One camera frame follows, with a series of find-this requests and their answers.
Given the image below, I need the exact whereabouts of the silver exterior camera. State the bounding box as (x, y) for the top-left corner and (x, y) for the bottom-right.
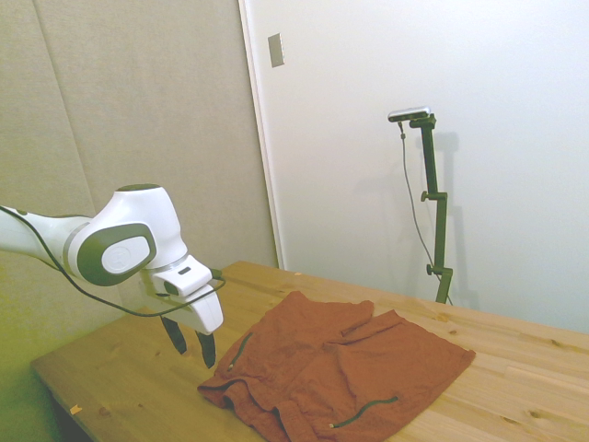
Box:
(387, 105), (434, 123)

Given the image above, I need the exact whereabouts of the white door frame trim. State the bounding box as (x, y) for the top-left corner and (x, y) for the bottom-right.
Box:
(237, 0), (287, 271)

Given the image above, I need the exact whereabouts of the dark green camera stand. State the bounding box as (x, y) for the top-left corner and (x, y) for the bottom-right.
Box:
(408, 114), (455, 305)

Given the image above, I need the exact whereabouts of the grey wall switch plate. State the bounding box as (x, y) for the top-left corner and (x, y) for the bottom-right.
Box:
(267, 32), (286, 69)

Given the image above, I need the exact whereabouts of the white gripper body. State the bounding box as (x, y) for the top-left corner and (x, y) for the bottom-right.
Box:
(137, 270), (225, 336)

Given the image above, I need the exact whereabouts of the red zippered jacket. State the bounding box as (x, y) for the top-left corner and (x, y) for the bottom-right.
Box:
(197, 290), (477, 442)

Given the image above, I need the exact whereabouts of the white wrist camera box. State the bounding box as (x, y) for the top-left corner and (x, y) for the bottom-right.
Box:
(151, 256), (214, 299)

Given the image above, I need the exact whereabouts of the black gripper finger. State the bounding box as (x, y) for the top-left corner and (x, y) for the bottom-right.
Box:
(195, 330), (218, 369)
(160, 316), (189, 356)

